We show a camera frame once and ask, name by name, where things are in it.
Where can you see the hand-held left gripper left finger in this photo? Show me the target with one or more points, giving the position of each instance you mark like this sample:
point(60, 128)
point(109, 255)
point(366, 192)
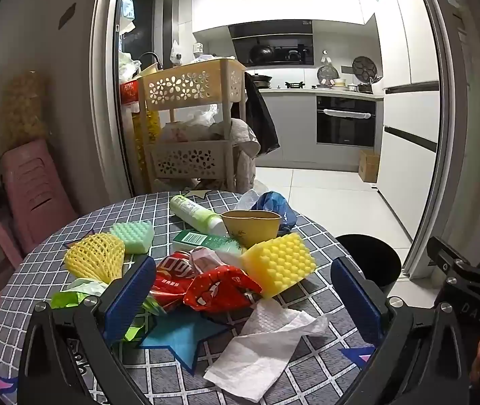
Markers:
point(132, 293)

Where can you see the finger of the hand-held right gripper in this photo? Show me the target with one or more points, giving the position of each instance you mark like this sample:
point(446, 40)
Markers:
point(459, 263)

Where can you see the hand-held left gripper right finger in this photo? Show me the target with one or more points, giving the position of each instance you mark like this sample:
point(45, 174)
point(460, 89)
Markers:
point(356, 299)

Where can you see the green and white bottle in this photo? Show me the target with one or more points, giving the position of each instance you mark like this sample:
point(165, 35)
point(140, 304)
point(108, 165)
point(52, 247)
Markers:
point(197, 240)

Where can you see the blue plastic bag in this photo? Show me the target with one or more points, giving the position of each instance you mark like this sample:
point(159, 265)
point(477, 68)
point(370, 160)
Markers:
point(277, 206)

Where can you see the red crushed package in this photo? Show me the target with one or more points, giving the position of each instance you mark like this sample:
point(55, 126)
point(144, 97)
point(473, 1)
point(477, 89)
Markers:
point(172, 274)

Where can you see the black trash bin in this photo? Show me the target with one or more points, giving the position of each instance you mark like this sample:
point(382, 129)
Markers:
point(370, 257)

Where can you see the yellow foam fruit net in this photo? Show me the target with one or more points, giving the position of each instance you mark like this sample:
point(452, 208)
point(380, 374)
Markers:
point(92, 255)

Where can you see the green sponge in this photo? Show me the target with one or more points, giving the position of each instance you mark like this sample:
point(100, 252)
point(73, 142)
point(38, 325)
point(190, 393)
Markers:
point(132, 236)

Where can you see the green snack wrapper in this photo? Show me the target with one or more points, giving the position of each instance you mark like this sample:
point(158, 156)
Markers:
point(71, 297)

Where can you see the white and pink wrapper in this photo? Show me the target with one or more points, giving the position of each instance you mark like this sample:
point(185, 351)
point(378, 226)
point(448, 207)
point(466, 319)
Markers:
point(210, 259)

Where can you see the red snack wrapper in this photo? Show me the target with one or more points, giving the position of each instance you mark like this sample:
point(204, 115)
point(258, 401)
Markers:
point(218, 289)

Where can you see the yellow sponge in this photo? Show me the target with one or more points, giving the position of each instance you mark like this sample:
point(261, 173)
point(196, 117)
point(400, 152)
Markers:
point(277, 261)

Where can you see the light green bottle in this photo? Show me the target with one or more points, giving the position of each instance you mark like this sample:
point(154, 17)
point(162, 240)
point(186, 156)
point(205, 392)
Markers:
point(193, 215)

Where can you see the brown paper cup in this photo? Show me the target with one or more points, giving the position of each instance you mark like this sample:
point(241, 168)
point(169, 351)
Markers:
point(250, 230)

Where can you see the white refrigerator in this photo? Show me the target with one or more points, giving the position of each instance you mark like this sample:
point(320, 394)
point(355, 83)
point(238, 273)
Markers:
point(408, 143)

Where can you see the cardboard box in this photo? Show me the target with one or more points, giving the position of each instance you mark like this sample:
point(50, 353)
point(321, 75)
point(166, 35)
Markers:
point(368, 166)

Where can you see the stack of pink stools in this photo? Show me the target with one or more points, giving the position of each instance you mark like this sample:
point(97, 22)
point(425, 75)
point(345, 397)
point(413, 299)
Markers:
point(37, 185)

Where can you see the yellow oil bottle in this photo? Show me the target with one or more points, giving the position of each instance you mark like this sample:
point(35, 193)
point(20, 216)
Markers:
point(145, 143)

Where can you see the black built-in oven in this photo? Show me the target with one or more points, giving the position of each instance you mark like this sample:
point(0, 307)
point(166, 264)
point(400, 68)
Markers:
point(345, 128)

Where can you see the white kitchen counter cabinet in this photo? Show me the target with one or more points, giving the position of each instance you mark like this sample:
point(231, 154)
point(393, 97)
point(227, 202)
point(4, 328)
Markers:
point(294, 126)

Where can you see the grey cloth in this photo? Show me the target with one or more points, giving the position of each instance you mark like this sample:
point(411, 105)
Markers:
point(244, 143)

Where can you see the red container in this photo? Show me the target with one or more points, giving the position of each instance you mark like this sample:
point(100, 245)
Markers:
point(129, 92)

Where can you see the beige perforated storage cart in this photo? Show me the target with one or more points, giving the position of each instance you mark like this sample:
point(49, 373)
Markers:
point(181, 86)

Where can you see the round metal rack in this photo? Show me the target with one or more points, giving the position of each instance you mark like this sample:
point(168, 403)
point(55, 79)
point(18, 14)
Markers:
point(366, 68)

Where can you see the yellowish netted bundle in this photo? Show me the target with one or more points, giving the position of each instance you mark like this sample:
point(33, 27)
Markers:
point(22, 105)

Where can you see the black range hood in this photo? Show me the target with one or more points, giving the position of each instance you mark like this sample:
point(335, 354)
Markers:
point(271, 31)

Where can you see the sliding door frame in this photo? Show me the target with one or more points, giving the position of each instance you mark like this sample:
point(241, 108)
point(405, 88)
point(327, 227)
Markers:
point(107, 93)

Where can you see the white wall cabinets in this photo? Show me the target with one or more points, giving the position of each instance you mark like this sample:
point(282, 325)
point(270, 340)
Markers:
point(282, 4)

